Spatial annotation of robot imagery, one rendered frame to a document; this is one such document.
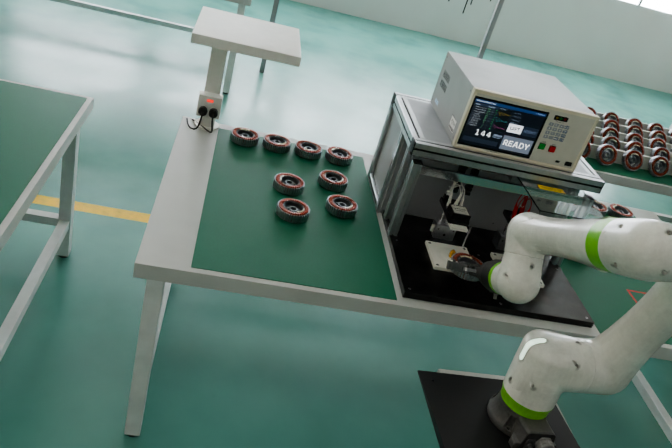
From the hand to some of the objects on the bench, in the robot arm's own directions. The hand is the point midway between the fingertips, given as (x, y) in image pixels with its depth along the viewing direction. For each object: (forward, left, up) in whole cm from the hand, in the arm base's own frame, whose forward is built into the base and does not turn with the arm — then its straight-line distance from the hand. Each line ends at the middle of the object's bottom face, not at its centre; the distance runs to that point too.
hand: (467, 267), depth 201 cm
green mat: (+41, +50, -7) cm, 65 cm away
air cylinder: (+28, -2, -5) cm, 29 cm away
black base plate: (+15, -13, -8) cm, 22 cm away
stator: (+39, +33, -7) cm, 52 cm away
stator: (+49, +51, -6) cm, 71 cm away
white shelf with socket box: (+78, +73, -5) cm, 107 cm away
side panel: (+56, +17, -6) cm, 58 cm away
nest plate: (+14, -1, -6) cm, 15 cm away
